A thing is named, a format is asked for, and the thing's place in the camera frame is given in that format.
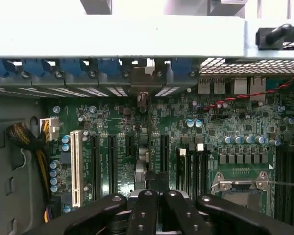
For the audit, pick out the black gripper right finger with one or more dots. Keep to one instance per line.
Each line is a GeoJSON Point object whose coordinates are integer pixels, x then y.
{"type": "Point", "coordinates": [178, 215]}

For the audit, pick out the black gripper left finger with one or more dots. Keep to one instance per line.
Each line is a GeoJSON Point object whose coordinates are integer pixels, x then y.
{"type": "Point", "coordinates": [144, 215]}

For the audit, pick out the black RAM slot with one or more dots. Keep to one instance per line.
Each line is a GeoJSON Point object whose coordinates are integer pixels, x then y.
{"type": "Point", "coordinates": [208, 169]}
{"type": "Point", "coordinates": [191, 171]}
{"type": "Point", "coordinates": [200, 171]}
{"type": "Point", "coordinates": [289, 166]}
{"type": "Point", "coordinates": [280, 166]}

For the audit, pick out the long black expansion slot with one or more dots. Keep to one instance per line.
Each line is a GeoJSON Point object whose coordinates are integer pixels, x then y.
{"type": "Point", "coordinates": [112, 164]}
{"type": "Point", "coordinates": [95, 166]}
{"type": "Point", "coordinates": [164, 151]}

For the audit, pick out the metal CPU socket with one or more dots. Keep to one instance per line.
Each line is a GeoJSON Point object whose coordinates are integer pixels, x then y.
{"type": "Point", "coordinates": [240, 186]}

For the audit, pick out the short black expansion slot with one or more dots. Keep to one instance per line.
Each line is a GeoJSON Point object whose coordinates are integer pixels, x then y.
{"type": "Point", "coordinates": [130, 144]}

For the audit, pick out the white PCI expansion slot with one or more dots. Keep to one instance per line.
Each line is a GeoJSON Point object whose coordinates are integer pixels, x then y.
{"type": "Point", "coordinates": [75, 166]}

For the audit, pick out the green motherboard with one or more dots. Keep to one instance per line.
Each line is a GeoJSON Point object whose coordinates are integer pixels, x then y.
{"type": "Point", "coordinates": [235, 122]}

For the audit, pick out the perforated metal slot cover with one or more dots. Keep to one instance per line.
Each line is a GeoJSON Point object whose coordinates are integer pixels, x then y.
{"type": "Point", "coordinates": [167, 91]}
{"type": "Point", "coordinates": [88, 92]}
{"type": "Point", "coordinates": [116, 91]}

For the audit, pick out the white power connector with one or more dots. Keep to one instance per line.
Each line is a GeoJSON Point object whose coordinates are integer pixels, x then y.
{"type": "Point", "coordinates": [52, 128]}

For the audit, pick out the metal USB port block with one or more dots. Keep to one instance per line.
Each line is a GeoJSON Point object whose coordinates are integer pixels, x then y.
{"type": "Point", "coordinates": [219, 85]}
{"type": "Point", "coordinates": [204, 85]}

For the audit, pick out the grey power supply unit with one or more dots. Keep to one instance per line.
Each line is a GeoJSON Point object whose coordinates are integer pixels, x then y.
{"type": "Point", "coordinates": [5, 195]}

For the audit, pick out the metal network port block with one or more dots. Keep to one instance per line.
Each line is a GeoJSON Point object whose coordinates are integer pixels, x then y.
{"type": "Point", "coordinates": [257, 85]}
{"type": "Point", "coordinates": [240, 85]}

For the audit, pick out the open grey PC case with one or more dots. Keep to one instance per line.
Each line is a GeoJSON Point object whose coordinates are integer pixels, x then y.
{"type": "Point", "coordinates": [112, 36]}

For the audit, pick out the black chassis lock tab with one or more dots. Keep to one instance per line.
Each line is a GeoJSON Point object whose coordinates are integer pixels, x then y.
{"type": "Point", "coordinates": [276, 33]}

